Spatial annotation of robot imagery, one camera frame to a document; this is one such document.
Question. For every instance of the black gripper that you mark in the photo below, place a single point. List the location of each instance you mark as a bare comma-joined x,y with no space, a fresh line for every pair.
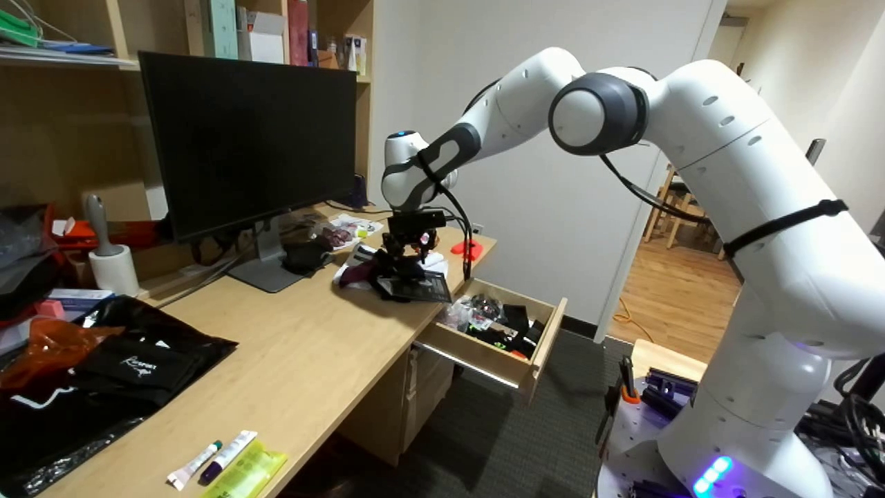
417,235

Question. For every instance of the black socks with black card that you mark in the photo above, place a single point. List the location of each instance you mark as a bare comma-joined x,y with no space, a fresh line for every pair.
404,289

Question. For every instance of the robot base platform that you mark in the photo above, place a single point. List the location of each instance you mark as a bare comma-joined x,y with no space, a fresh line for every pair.
645,433

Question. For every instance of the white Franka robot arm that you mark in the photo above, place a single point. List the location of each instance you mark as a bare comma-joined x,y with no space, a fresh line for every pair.
785,277

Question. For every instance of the light wooden drawer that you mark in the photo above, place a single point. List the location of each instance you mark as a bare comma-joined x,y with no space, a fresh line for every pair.
487,363

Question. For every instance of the clear bag of small parts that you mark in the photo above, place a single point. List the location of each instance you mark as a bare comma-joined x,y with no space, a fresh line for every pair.
471,318

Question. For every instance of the black pouch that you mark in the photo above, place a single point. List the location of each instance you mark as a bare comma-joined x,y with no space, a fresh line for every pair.
309,251

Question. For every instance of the wooden desk cabinet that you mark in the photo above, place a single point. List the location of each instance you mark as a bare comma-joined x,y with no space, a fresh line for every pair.
397,405

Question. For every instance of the grey monitor stand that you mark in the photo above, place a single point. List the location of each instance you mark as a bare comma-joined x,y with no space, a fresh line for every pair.
263,273

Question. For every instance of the black computer monitor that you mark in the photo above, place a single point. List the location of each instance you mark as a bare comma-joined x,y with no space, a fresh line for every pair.
251,140

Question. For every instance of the green flat package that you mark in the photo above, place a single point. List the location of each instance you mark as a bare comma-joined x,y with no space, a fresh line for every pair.
251,471

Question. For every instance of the white and black tube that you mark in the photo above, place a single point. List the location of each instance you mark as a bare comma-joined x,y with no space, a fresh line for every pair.
227,455

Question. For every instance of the red book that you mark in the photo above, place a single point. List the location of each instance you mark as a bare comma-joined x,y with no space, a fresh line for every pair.
298,31

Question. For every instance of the wooden chair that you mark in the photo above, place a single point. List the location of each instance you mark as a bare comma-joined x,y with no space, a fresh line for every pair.
680,208

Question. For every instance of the white box on shelf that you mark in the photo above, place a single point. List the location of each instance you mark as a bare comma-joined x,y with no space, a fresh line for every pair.
263,36

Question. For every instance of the black plastic bag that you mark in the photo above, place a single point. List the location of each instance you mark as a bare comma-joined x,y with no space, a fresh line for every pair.
139,368

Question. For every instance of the small white tube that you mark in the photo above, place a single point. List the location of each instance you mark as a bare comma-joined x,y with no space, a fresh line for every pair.
190,468

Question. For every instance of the white lint roller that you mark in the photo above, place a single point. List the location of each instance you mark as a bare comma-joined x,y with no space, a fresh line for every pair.
113,266

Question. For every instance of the green book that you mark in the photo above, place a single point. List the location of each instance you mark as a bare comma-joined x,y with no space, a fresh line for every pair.
223,28

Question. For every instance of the red package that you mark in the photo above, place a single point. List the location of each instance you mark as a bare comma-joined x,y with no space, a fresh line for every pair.
84,234

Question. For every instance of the orange plastic bag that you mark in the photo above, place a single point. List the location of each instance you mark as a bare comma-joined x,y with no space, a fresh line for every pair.
45,349

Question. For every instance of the wooden bookshelf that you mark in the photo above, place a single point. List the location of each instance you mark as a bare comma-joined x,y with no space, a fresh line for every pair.
57,140

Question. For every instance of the grey bag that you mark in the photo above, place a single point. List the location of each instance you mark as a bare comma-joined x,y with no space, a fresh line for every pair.
24,251

